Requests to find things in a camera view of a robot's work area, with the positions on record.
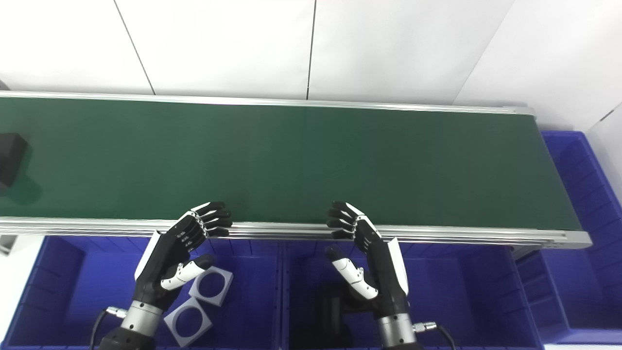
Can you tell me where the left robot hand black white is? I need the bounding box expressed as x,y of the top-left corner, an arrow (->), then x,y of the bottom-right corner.
134,202 -> 233,312

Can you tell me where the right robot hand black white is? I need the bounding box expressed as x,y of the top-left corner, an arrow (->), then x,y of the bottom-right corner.
325,202 -> 410,319

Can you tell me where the green conveyor belt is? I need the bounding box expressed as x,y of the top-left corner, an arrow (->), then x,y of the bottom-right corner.
0,90 -> 592,249
0,96 -> 583,231

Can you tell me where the blue bin with black parts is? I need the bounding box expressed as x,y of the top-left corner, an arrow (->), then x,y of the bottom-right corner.
281,241 -> 545,350

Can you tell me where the blue bin with grey plates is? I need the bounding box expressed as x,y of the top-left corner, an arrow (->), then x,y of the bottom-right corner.
0,236 -> 283,350

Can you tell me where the empty blue bin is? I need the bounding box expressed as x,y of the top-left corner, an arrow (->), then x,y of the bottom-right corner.
515,130 -> 622,346

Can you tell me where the grey square plate round hole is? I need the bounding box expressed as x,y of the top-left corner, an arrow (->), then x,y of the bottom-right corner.
164,297 -> 213,348
189,266 -> 234,307

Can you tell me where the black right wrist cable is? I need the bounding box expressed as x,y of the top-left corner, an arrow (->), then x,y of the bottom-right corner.
413,321 -> 457,350

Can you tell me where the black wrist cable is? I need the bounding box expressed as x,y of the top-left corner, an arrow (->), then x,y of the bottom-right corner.
90,306 -> 129,350
413,321 -> 457,350

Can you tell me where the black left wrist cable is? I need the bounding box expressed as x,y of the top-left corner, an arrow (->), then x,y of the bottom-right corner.
90,306 -> 129,350

